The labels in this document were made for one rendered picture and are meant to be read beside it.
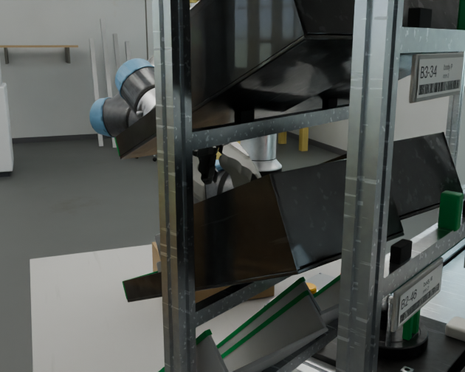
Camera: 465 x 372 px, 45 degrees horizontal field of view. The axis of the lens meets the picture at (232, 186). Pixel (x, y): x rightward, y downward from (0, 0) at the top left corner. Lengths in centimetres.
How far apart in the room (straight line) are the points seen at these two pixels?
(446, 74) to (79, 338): 100
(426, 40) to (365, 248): 14
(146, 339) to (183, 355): 72
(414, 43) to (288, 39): 8
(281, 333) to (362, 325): 27
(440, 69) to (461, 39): 5
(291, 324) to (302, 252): 22
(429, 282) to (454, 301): 87
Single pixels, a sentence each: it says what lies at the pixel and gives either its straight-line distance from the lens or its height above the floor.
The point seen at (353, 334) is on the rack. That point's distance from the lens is 38.
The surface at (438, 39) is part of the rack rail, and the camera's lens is 41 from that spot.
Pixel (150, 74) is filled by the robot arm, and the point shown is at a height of 141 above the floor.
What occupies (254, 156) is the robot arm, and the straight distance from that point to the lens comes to 128.
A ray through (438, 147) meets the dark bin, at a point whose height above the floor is 136.
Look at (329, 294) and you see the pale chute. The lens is 77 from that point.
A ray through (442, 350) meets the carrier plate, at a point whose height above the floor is 97.
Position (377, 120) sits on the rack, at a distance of 33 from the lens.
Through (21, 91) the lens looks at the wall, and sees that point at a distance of 895.
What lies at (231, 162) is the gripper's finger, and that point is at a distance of 80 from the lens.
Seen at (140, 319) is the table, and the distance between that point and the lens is 131.
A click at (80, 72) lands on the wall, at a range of 896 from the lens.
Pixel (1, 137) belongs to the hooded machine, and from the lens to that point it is 666.
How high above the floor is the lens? 146
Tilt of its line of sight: 14 degrees down
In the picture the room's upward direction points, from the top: straight up
